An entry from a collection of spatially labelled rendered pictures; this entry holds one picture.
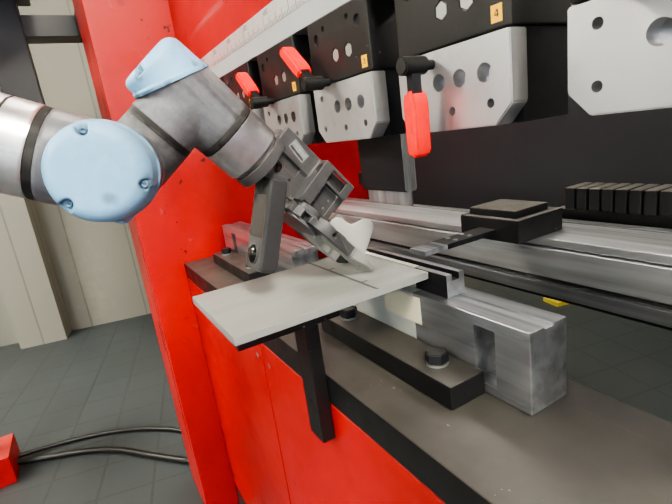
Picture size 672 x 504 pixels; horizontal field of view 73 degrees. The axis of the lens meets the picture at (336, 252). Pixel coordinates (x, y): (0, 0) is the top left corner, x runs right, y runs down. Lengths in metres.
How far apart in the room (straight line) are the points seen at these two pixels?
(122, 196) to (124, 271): 3.50
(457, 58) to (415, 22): 0.07
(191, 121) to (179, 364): 1.09
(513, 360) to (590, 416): 0.09
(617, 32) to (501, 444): 0.36
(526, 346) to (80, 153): 0.43
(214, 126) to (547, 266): 0.55
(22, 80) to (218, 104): 1.46
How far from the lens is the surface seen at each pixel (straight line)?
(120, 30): 1.43
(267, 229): 0.55
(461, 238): 0.73
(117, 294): 3.92
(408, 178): 0.61
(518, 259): 0.83
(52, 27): 1.98
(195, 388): 1.56
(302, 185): 0.57
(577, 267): 0.77
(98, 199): 0.37
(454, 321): 0.57
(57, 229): 3.88
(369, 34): 0.60
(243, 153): 0.53
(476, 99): 0.46
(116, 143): 0.37
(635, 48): 0.38
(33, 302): 3.87
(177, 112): 0.51
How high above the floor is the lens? 1.19
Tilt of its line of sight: 15 degrees down
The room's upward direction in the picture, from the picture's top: 8 degrees counter-clockwise
